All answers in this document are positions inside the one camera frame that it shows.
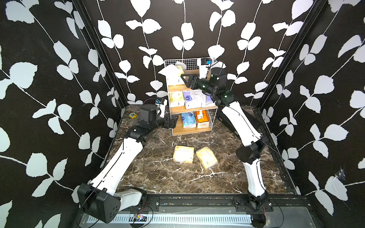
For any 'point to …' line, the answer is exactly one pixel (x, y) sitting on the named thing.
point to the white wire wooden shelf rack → (192, 111)
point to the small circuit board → (138, 217)
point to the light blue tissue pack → (189, 120)
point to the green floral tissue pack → (176, 99)
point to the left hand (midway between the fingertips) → (171, 112)
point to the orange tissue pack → (205, 118)
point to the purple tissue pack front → (193, 99)
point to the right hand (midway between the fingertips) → (183, 73)
